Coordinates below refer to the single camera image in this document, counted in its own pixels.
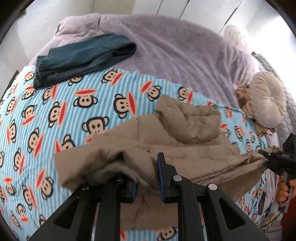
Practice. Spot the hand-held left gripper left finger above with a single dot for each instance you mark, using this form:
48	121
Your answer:
135	191

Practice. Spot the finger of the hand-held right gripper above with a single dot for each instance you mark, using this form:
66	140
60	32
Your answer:
265	154

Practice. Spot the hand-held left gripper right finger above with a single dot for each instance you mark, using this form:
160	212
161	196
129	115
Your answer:
160	176

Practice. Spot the tan puffer jacket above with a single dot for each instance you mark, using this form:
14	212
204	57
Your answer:
185	143

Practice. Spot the person's right hand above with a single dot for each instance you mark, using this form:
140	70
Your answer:
283	194

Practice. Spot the white quilted headboard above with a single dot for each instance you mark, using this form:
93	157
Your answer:
289	106

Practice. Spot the round beige pleated pillow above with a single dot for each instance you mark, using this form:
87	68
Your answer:
268	99

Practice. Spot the blue monkey print blanket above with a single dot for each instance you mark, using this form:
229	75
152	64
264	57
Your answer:
69	111

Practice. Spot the white plush toy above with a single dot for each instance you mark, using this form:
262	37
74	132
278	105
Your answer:
235	34

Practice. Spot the purple fleece blanket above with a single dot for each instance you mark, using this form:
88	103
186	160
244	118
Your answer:
175	53

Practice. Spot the dark teal folded pants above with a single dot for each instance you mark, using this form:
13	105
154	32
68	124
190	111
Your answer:
78	56

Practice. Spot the white wardrobe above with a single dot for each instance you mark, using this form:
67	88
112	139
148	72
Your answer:
185	11

